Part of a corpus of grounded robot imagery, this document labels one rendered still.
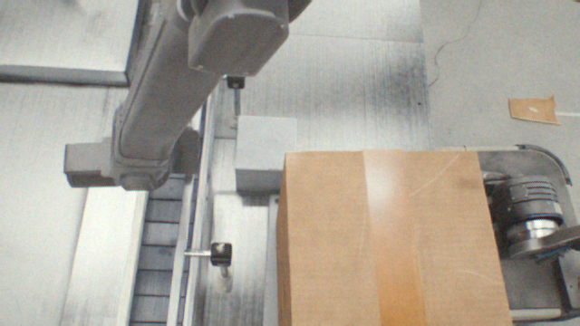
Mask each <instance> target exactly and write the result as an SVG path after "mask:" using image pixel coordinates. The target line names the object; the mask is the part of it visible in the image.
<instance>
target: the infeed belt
mask: <svg viewBox="0 0 580 326"><path fill-rule="evenodd" d="M207 106H208V100H207V101H206V102H205V103H204V105H202V109H201V117H200V124H199V143H198V171H197V173H196V174H194V181H193V190H192V198H191V206H190V214H189V222H188V239H187V246H186V248H187V249H190V248H191V241H192V233H193V223H194V215H195V207H196V199H197V190H198V173H199V165H200V157H201V149H202V139H203V138H204V131H205V122H206V114H207ZM184 181H185V174H177V173H172V174H171V175H170V177H169V179H168V180H167V183H166V184H165V185H164V186H163V187H160V188H158V189H155V190H154V191H149V194H148V201H147V206H146V213H145V218H144V226H143V232H142V238H141V244H140V255H139V261H138V268H137V270H138V271H137V274H136V280H135V286H134V292H133V298H132V305H131V311H130V322H129V326H167V325H168V317H169V303H170V296H171V287H172V280H173V273H174V264H175V257H176V249H177V241H178V234H179V220H180V211H181V204H182V197H183V189H184ZM188 275H189V257H185V263H184V272H183V280H182V287H181V295H180V304H179V320H178V326H183V325H182V324H183V317H184V309H185V300H186V291H187V283H188Z"/></svg>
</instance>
